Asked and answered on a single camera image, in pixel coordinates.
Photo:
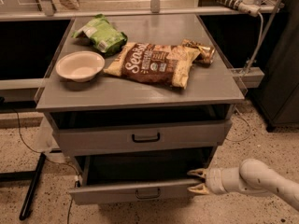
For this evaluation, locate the black floor stand bar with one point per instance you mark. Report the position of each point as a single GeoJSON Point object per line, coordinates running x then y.
{"type": "Point", "coordinates": [32, 176]}

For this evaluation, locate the grey top drawer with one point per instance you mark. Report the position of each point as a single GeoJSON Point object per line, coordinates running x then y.
{"type": "Point", "coordinates": [83, 133]}

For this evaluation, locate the grey drawer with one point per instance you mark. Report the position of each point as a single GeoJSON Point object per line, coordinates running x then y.
{"type": "Point", "coordinates": [83, 133]}
{"type": "Point", "coordinates": [140, 176]}

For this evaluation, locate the grey drawer cabinet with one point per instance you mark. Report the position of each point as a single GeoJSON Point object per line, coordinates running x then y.
{"type": "Point", "coordinates": [211, 85]}

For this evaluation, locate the green snack bag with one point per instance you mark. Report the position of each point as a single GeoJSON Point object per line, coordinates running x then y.
{"type": "Point", "coordinates": [104, 37]}

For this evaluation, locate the dark grey cabinet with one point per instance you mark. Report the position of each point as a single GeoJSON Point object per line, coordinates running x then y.
{"type": "Point", "coordinates": [277, 98]}

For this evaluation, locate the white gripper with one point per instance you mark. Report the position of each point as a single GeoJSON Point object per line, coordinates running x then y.
{"type": "Point", "coordinates": [214, 181]}

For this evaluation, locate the brown Sensible chip bag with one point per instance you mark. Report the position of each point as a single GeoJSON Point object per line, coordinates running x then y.
{"type": "Point", "coordinates": [154, 64]}

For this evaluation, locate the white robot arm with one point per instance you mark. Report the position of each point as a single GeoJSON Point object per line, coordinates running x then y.
{"type": "Point", "coordinates": [250, 177]}

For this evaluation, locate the white power strip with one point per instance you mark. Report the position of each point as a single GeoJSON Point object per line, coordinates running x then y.
{"type": "Point", "coordinates": [243, 6]}

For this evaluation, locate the white bowl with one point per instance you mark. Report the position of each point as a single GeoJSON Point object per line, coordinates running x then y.
{"type": "Point", "coordinates": [81, 66]}

